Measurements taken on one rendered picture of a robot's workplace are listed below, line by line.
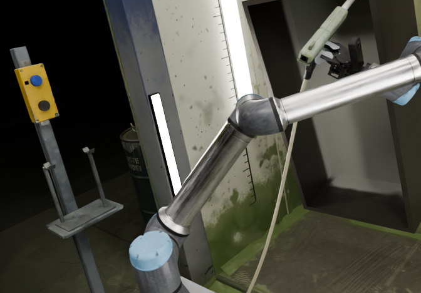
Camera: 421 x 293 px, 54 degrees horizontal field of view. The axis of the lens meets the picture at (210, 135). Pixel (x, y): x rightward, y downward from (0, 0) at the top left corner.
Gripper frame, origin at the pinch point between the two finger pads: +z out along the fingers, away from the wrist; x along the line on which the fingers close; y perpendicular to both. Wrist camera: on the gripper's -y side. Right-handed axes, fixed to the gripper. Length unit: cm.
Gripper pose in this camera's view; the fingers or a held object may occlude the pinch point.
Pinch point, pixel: (315, 44)
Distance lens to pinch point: 154.6
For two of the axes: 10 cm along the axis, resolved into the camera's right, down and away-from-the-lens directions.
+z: -8.4, -4.9, 2.5
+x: 5.4, -6.9, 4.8
